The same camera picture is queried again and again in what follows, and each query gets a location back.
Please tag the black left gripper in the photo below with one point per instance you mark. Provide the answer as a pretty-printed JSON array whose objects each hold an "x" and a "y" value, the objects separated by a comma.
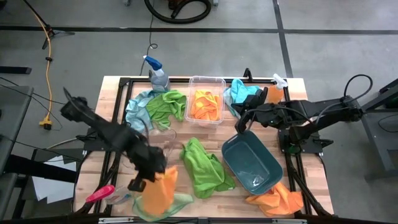
[{"x": 149, "y": 163}]

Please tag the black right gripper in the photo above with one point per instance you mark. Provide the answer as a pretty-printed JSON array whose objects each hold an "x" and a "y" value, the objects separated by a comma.
[{"x": 267, "y": 116}]

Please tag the cyan microfiber towel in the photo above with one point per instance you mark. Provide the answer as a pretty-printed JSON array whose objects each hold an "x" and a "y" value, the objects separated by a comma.
[{"x": 241, "y": 90}]

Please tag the orange microfiber towel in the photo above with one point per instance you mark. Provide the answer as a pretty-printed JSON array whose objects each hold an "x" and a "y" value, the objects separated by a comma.
[
  {"x": 158, "y": 193},
  {"x": 205, "y": 105},
  {"x": 276, "y": 200}
]

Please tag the dark teal plastic basket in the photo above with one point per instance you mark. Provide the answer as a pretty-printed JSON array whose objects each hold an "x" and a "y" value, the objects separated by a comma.
[{"x": 248, "y": 161}]

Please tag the bright green microfiber towel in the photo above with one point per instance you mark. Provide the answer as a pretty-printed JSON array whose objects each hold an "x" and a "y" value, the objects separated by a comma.
[
  {"x": 205, "y": 169},
  {"x": 164, "y": 105}
]

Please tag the light blue microfiber towel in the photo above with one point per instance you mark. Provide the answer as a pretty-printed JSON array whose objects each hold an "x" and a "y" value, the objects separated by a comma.
[{"x": 136, "y": 115}]

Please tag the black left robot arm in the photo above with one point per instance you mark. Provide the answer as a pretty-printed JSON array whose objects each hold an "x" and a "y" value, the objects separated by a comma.
[{"x": 109, "y": 132}]

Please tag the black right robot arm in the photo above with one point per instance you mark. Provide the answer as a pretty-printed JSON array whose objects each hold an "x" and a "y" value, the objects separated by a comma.
[{"x": 326, "y": 109}]

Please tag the orange liquid spray bottle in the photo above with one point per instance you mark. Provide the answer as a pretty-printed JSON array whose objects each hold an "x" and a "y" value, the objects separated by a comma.
[{"x": 275, "y": 95}]

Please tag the red cap spray bottle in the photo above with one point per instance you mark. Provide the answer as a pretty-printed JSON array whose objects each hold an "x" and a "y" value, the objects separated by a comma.
[{"x": 99, "y": 193}]

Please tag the clear rectangular plastic bin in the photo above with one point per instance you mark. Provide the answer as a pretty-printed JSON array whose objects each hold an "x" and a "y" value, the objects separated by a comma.
[{"x": 206, "y": 81}]

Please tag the clear curved plastic basket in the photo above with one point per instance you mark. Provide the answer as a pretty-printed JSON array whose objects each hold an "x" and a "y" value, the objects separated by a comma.
[{"x": 168, "y": 140}]

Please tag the white paper sheets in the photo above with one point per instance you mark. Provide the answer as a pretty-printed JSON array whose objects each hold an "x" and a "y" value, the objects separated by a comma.
[{"x": 56, "y": 189}]

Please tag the blue trigger spray bottle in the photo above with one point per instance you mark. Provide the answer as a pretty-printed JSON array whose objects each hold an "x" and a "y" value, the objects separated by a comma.
[{"x": 159, "y": 81}]

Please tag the grey office desk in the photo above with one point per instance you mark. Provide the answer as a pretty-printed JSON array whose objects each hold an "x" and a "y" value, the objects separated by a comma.
[{"x": 12, "y": 124}]

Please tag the black floor bar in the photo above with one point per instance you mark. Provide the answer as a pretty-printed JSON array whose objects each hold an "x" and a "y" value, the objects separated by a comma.
[{"x": 15, "y": 70}]

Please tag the black tripod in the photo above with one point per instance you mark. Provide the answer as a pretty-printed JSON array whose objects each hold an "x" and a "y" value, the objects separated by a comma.
[{"x": 63, "y": 32}]

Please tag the silver metal bracket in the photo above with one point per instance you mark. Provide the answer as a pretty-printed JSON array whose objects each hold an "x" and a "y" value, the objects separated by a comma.
[
  {"x": 289, "y": 221},
  {"x": 115, "y": 220}
]

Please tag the black metal rig frame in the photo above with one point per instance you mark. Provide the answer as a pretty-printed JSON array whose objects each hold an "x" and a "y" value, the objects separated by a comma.
[{"x": 178, "y": 80}]

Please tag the black desk frame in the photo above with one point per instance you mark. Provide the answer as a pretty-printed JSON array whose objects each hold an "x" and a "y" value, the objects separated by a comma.
[{"x": 374, "y": 140}]

